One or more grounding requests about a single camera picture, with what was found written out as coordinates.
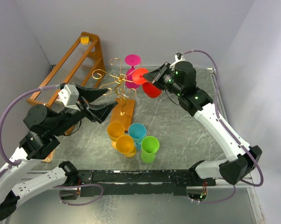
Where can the yellow block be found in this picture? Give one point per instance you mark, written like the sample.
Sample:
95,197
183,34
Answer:
85,40

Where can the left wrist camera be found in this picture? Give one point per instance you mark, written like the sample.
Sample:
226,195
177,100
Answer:
69,96

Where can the blue wine glass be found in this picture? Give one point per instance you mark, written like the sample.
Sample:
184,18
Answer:
138,132

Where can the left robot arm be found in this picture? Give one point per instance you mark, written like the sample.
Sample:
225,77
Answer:
44,127

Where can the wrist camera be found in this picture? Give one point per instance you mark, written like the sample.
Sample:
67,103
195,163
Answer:
178,58
69,96

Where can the green wine glass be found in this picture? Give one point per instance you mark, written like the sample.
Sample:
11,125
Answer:
149,147

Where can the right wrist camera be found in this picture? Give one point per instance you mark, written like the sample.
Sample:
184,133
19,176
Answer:
178,58

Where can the gold wire glass rack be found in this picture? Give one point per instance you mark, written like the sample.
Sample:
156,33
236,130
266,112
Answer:
123,111

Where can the orange picture card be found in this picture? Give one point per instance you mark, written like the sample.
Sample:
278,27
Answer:
49,158

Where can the orange wine glass rear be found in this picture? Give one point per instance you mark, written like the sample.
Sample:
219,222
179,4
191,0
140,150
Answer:
114,131

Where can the pink wine glass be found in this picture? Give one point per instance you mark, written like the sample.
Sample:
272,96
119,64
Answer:
132,60

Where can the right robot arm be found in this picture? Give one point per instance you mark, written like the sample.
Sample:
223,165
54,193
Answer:
240,157

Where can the orange wine glass front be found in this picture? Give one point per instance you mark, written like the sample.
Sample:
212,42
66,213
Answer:
125,145

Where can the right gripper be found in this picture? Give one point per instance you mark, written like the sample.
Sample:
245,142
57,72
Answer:
156,75

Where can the red wine glass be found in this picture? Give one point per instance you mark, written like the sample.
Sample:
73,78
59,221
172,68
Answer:
147,87

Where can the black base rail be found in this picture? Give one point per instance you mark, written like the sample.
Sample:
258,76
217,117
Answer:
141,182

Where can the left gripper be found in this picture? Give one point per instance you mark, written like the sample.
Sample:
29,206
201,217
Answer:
98,111

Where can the wooden rack shelf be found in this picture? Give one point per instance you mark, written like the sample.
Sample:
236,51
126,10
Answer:
78,63

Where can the orange wine glass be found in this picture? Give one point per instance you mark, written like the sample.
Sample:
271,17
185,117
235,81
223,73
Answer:
114,131
125,145

